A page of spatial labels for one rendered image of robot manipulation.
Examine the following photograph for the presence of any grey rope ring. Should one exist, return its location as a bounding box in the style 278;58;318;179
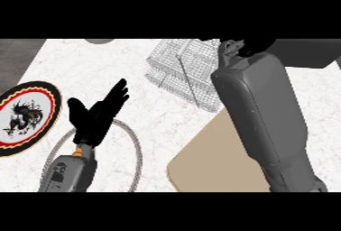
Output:
38;118;143;193

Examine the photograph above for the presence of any round plate with dragon print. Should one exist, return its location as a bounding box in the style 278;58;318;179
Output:
0;80;63;158

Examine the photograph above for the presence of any grey round object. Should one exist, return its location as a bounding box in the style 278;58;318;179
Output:
83;39;116;45

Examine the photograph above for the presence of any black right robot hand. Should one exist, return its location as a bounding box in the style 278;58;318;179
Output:
218;39;278;58

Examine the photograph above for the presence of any white wire tiered basket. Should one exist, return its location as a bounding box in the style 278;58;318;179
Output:
143;39;224;114

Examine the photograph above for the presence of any tan tray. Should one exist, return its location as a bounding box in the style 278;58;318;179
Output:
166;107;272;193

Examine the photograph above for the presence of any dark grey appliance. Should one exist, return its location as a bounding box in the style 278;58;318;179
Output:
265;39;341;69

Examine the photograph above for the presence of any dark grey panel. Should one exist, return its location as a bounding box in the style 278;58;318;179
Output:
0;39;47;88

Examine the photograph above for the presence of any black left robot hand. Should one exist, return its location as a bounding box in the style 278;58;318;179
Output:
66;78;129;148

